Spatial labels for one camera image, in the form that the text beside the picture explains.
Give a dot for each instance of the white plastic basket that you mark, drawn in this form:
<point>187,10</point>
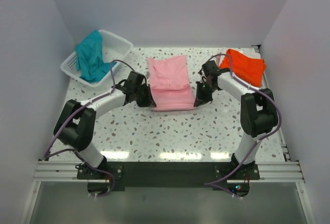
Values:
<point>114,48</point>

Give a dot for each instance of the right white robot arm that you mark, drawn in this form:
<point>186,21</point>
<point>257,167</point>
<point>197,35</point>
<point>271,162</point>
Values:
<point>258,112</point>

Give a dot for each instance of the aluminium frame rail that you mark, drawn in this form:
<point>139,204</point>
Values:
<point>55,171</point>

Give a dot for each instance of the folded orange t-shirt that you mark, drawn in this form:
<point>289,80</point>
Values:
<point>248,69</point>

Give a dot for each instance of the folded light pink garment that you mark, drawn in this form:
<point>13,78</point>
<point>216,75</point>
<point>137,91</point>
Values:
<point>219,59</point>

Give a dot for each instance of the pink t-shirt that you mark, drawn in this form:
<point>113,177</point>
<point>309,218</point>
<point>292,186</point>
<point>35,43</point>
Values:
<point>170,84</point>

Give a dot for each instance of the folded white t-shirt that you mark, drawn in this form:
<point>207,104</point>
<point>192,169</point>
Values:
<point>249,52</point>

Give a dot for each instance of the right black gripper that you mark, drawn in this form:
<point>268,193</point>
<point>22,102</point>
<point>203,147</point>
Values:
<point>201,99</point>

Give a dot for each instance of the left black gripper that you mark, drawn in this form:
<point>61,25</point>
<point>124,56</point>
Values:
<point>148,101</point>

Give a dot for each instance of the teal t-shirt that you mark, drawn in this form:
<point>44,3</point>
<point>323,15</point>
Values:
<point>90,58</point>

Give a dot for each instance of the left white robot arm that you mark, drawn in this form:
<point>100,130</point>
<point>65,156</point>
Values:
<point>75,125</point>

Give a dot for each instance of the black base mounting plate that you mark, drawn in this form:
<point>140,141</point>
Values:
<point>117,176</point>

